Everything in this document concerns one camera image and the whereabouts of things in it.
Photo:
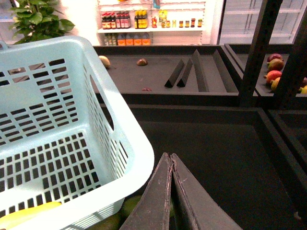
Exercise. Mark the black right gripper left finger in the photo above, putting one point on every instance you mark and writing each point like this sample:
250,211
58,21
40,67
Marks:
153,210

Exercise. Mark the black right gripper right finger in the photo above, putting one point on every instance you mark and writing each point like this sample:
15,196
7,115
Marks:
194,208

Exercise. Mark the light blue plastic basket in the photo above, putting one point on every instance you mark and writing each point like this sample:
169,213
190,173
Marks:
66,135

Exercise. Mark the yellow mango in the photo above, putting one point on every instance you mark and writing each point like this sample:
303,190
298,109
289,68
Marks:
16,218

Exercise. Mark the green avocado pile one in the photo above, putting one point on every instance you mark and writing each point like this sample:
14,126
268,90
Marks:
129,205

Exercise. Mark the green avocado pile two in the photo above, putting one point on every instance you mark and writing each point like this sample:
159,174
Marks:
110,223

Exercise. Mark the white bottle shelf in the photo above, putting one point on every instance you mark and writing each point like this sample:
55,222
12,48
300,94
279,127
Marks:
151,22

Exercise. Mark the green potted plant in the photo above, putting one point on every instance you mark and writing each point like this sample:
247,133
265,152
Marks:
36,20

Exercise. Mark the black shelf post left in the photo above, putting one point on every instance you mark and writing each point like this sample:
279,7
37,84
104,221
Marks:
263,31

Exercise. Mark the black shelf post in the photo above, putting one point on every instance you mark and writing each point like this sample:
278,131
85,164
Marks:
263,31
295,69

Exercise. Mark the black shelf post right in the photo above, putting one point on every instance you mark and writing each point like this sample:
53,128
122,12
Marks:
295,69

